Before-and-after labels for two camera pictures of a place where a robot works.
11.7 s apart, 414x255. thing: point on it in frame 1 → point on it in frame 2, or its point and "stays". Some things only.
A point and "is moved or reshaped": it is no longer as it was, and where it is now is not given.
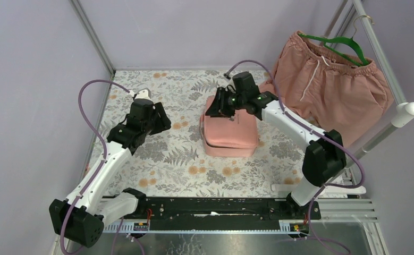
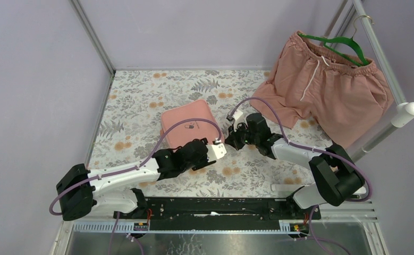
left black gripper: [156, 115] → [202, 154]
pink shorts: [345, 94] stays
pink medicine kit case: [225, 137] is moved or reshaped
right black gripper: [218, 108] → [232, 139]
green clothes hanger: [351, 40] stays
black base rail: [221, 213] stays
